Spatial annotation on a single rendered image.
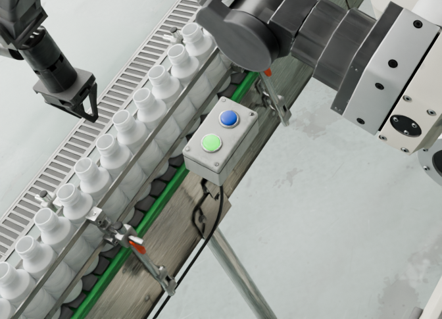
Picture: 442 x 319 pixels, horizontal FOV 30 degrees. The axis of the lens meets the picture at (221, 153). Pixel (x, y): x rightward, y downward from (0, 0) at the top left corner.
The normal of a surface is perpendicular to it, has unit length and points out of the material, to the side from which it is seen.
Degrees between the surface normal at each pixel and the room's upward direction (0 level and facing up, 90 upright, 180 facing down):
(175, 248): 90
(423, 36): 30
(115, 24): 0
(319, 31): 42
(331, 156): 0
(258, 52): 89
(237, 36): 89
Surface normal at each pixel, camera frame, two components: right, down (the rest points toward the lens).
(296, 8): 0.10, -0.42
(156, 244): 0.77, 0.25
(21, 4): 0.84, 0.54
